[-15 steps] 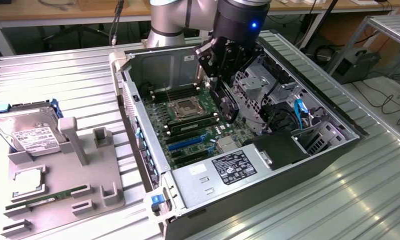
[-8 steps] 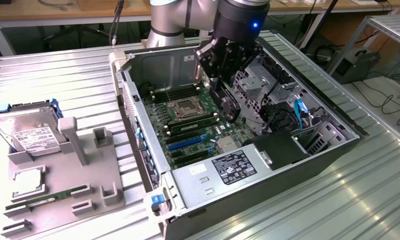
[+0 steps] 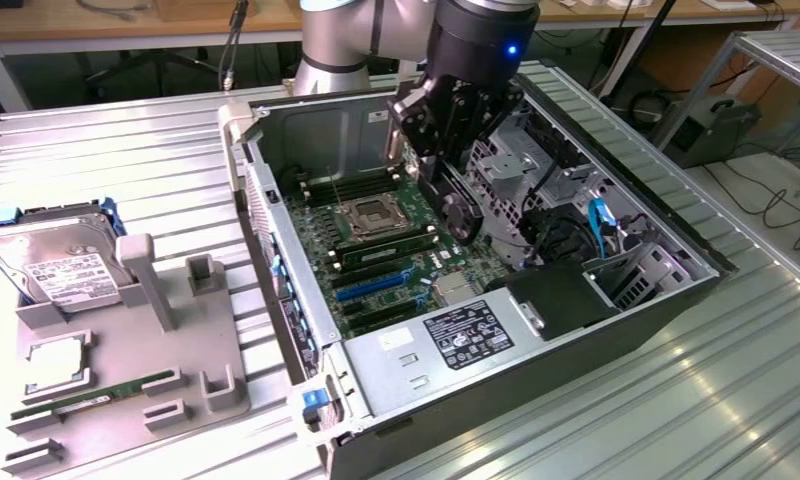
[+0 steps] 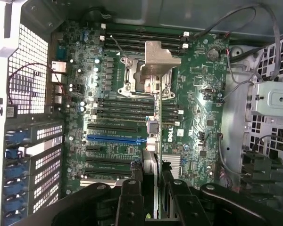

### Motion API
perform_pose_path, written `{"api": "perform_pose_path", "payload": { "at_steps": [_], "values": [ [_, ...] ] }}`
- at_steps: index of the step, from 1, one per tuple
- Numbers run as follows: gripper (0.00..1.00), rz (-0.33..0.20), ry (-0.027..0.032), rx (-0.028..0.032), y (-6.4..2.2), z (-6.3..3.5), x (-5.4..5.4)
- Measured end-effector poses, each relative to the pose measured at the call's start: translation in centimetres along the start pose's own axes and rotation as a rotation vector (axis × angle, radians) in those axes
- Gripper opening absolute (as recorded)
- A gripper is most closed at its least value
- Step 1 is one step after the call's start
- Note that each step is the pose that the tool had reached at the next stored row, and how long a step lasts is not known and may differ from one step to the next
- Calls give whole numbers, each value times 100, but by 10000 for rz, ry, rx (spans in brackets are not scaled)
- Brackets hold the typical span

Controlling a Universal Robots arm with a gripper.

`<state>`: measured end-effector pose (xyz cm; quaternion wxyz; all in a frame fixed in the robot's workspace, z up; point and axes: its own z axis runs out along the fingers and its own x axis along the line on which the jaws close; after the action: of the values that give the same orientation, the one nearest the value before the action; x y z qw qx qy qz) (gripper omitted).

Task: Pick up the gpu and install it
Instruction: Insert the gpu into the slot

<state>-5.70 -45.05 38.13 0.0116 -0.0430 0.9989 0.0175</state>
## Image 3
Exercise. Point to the silver chipset heatsink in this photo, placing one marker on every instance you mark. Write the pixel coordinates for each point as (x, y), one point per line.
(456, 290)

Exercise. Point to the blue case release latch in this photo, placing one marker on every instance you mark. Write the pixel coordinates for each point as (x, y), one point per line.
(314, 400)

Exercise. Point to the silver metal disk bay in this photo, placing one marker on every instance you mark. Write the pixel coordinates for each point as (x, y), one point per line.
(517, 170)

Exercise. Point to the dark RAM stick with label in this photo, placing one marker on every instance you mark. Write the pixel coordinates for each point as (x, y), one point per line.
(381, 255)

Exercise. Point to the green motherboard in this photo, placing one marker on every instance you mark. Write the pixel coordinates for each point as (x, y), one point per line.
(461, 260)

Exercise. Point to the aluminium slat frame table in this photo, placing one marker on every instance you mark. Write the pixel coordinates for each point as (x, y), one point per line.
(788, 55)

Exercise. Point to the silver hard disk drive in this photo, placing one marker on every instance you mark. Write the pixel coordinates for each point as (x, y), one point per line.
(54, 250)

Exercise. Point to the wooden desk with white frame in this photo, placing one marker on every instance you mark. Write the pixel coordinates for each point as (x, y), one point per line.
(708, 15)

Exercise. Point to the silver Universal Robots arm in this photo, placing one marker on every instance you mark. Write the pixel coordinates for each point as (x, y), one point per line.
(334, 45)

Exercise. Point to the black tripod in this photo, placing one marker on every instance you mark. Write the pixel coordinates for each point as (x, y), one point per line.
(162, 75)

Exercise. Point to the open black PC case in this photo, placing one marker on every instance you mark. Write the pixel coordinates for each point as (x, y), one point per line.
(508, 400)

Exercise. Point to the green RAM stick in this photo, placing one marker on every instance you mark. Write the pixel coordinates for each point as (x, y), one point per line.
(81, 400)

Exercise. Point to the black plastic shroud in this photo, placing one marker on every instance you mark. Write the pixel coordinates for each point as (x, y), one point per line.
(561, 300)

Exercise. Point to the graphics card with metal bracket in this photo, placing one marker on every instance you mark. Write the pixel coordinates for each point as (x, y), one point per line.
(464, 220)

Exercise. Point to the grey and black equipment box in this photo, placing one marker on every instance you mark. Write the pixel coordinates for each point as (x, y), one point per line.
(708, 135)

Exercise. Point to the CPU socket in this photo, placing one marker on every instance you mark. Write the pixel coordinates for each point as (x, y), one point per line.
(370, 217)

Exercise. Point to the silver power supply unit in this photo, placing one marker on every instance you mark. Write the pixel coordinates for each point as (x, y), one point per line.
(387, 380)

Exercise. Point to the blue expansion slot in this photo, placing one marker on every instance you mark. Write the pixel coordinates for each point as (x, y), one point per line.
(367, 290)

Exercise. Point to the silver CPU chip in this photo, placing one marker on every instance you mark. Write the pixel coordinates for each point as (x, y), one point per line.
(54, 365)

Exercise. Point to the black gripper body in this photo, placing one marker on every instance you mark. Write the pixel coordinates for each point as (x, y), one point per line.
(481, 45)

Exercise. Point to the grey plastic parts rack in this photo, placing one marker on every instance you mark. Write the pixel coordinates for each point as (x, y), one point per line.
(127, 350)

